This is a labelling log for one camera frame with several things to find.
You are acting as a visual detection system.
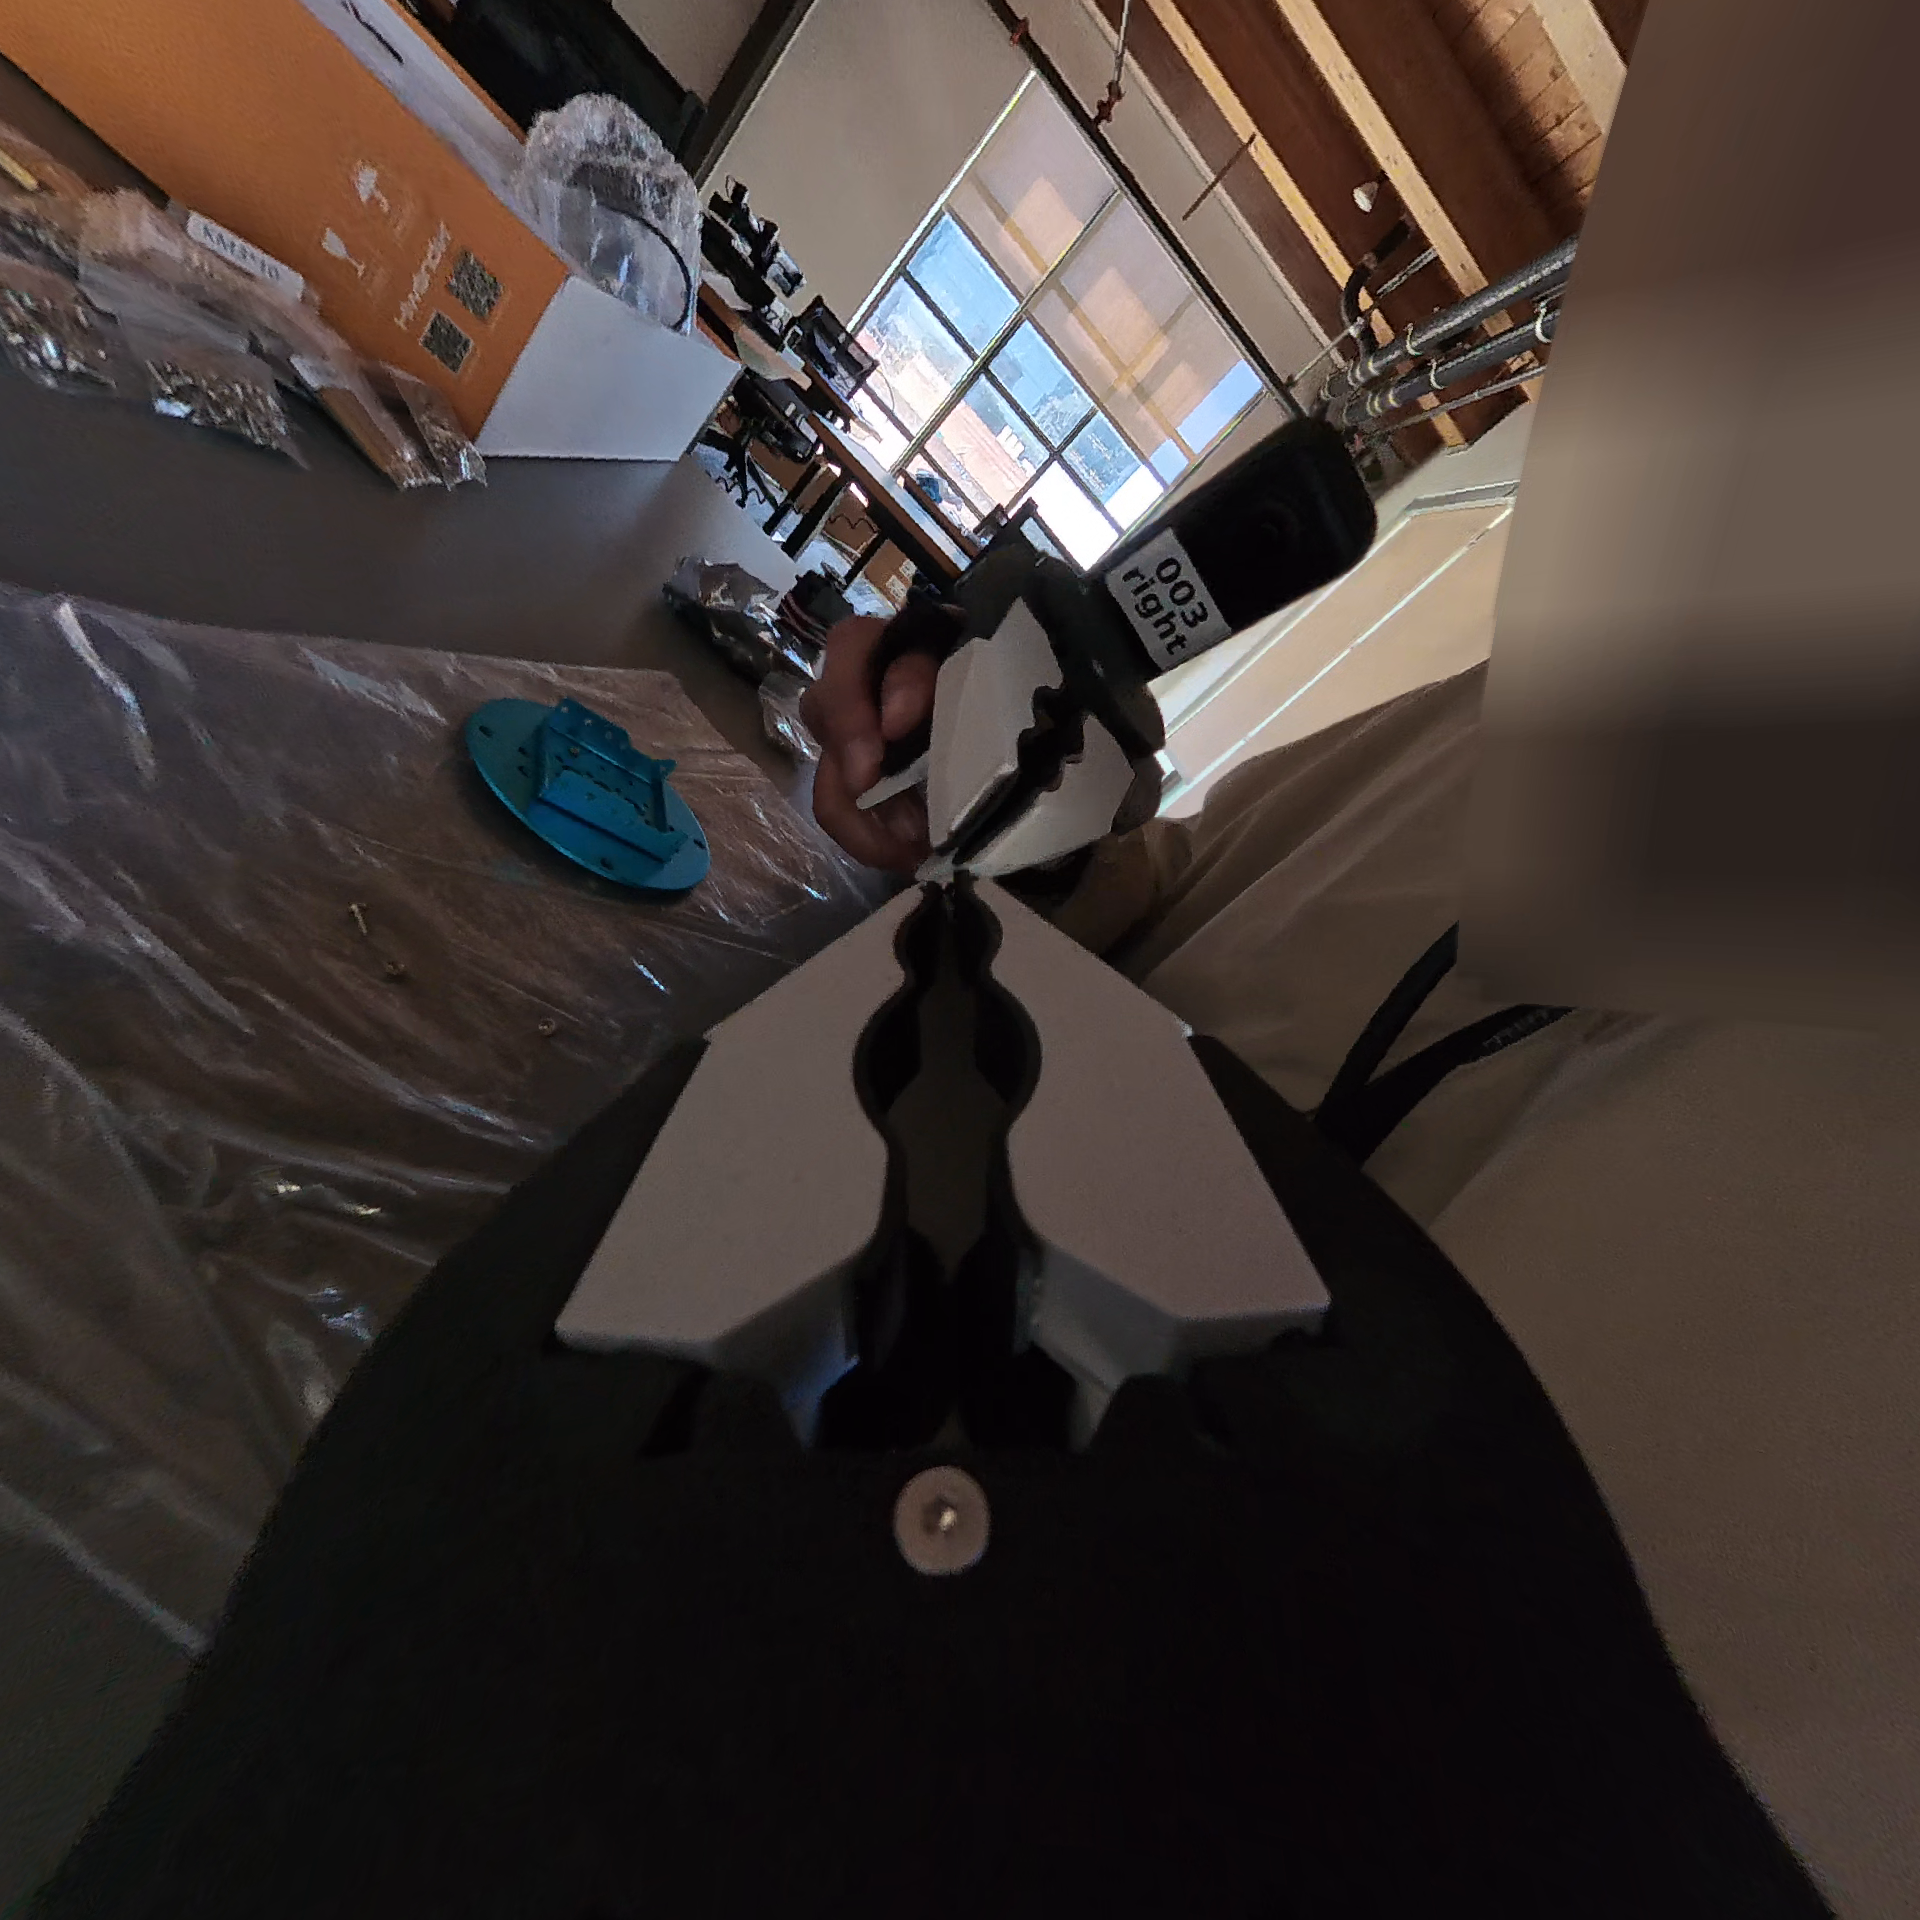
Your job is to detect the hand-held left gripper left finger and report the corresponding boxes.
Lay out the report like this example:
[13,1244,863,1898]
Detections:
[554,884,962,1450]

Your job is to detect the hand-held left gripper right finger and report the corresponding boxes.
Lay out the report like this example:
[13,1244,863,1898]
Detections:
[948,884,1335,1450]

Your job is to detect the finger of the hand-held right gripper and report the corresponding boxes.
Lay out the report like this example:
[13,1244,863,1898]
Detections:
[922,612,1057,843]
[919,717,1156,887]

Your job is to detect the blue round plate with bracket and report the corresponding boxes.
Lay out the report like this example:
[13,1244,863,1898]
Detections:
[462,696,710,898]

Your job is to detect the person's right forearm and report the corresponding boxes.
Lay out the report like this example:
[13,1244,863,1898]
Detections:
[1053,811,1203,970]

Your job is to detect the person's right hand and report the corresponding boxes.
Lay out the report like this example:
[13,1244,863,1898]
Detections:
[811,607,962,870]

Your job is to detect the large paned window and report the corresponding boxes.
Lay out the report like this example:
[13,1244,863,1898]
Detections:
[845,67,1294,564]

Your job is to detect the crinkled silver foil bag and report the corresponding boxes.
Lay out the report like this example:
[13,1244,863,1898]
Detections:
[664,556,826,757]

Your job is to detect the clear plastic bag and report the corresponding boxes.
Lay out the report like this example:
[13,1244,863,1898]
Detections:
[0,578,901,1653]

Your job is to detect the person's torso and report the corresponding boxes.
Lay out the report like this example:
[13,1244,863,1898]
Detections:
[1118,661,1920,1920]

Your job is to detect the bubble-wrapped black item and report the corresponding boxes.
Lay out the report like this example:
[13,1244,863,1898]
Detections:
[505,90,710,329]

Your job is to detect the pile of small hardware bags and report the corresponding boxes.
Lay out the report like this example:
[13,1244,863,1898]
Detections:
[0,121,492,493]

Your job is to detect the orange and white cardboard box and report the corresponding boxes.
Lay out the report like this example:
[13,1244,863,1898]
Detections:
[0,0,749,461]

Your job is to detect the black strap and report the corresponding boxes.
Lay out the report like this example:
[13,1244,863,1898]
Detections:
[1316,916,1576,1127]

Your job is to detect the metal wall pipes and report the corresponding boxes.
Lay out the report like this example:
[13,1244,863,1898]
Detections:
[1319,232,1583,449]

